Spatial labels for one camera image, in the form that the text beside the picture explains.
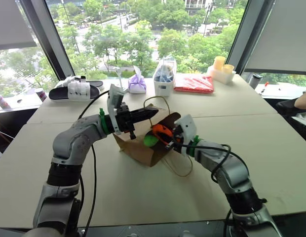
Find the silver cylindrical container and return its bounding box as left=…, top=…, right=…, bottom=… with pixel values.
left=248, top=73, right=264, bottom=90

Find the white plastic tray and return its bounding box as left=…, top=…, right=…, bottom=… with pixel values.
left=206, top=65, right=236, bottom=85

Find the purple tissue pack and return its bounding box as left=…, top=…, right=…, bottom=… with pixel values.
left=128, top=65, right=147, bottom=95

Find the white plastic bin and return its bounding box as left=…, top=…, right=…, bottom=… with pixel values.
left=153, top=71, right=177, bottom=97

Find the green plush toy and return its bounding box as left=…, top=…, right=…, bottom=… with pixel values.
left=144, top=134, right=159, bottom=148

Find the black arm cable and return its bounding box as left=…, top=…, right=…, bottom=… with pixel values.
left=178, top=143, right=268, bottom=237
left=77, top=90, right=112, bottom=237

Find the green left wrist zip tie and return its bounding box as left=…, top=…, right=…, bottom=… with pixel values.
left=98, top=107, right=108, bottom=135

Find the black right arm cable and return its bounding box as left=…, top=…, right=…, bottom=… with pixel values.
left=178, top=143, right=268, bottom=237

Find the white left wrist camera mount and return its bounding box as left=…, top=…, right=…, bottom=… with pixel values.
left=107, top=83, right=128, bottom=135

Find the dark grey base panel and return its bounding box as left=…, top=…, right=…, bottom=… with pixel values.
left=76, top=220, right=233, bottom=237

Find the green right wrist zip tie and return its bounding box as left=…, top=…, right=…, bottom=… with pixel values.
left=187, top=135, right=201, bottom=157

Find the red and white can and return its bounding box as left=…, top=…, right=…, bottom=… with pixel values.
left=35, top=87, right=48, bottom=103
left=0, top=93, right=11, bottom=110

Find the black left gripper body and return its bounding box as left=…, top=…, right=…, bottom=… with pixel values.
left=115, top=104, right=138, bottom=140

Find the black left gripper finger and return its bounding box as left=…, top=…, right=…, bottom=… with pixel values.
left=130, top=108, right=160, bottom=117
left=130, top=114, right=157, bottom=122

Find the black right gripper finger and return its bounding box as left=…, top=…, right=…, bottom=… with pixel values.
left=156, top=127, right=174, bottom=137
left=159, top=138, right=175, bottom=151

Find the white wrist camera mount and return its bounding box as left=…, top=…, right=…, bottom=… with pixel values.
left=107, top=83, right=128, bottom=135
left=174, top=114, right=198, bottom=158

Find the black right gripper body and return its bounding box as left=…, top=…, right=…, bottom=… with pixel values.
left=168, top=124, right=186, bottom=154

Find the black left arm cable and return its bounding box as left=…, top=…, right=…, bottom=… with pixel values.
left=77, top=90, right=112, bottom=237

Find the brown paper bag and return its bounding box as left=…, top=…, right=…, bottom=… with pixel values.
left=113, top=95, right=193, bottom=178

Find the short yellow plastic cup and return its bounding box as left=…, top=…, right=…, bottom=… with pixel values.
left=222, top=64, right=235, bottom=76

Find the orange plush toy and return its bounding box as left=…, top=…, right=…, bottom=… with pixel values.
left=152, top=124, right=173, bottom=145

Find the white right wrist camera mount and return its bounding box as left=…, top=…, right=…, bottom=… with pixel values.
left=174, top=114, right=198, bottom=158

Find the tall yellow plastic cup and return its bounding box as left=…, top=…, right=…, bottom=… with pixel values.
left=214, top=56, right=227, bottom=73

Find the white plastic stand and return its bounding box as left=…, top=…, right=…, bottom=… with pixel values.
left=113, top=66, right=127, bottom=91

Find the green wrist zip tie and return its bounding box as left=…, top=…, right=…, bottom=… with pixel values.
left=187, top=135, right=201, bottom=157
left=98, top=107, right=108, bottom=135

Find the clear bag of blue items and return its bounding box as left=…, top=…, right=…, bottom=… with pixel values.
left=154, top=56, right=178, bottom=82

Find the dark window frame pillar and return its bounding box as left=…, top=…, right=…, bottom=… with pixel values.
left=226, top=0, right=276, bottom=75
left=19, top=0, right=76, bottom=81

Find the red plastic bag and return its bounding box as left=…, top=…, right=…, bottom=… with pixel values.
left=173, top=75, right=215, bottom=95

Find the black slipper with white strap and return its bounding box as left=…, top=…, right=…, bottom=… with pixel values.
left=48, top=81, right=102, bottom=102
left=55, top=76, right=105, bottom=91

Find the grey roller blind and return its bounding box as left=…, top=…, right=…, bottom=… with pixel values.
left=0, top=0, right=38, bottom=51
left=243, top=0, right=306, bottom=76

